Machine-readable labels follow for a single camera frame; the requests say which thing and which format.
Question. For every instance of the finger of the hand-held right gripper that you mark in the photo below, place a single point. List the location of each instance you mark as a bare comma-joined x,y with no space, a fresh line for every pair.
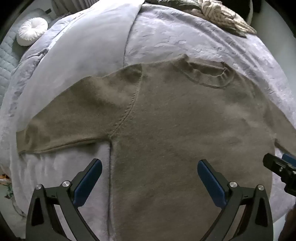
290,159
277,166

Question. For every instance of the beige striped cloth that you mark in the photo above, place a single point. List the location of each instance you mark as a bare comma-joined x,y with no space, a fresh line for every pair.
222,14

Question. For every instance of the olive knit sweater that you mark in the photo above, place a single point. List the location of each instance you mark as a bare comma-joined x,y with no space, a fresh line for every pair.
173,127

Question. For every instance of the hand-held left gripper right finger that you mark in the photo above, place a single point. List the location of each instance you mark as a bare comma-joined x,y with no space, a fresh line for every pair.
209,179

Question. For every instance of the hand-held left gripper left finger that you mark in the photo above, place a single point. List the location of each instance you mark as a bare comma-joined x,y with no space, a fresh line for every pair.
89,178

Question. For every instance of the grey quilted mattress pad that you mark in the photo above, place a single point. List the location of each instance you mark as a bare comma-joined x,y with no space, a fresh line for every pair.
7,60

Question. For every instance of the lavender grey blanket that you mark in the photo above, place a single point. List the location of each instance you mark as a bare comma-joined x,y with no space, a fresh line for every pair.
161,34

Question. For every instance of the white round pillow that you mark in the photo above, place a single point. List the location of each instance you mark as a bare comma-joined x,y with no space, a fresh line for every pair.
32,31

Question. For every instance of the dark cloth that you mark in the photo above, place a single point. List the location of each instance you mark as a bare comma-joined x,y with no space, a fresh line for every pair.
175,4

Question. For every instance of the person's right forearm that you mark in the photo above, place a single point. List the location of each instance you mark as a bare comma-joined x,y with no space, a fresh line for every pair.
289,227

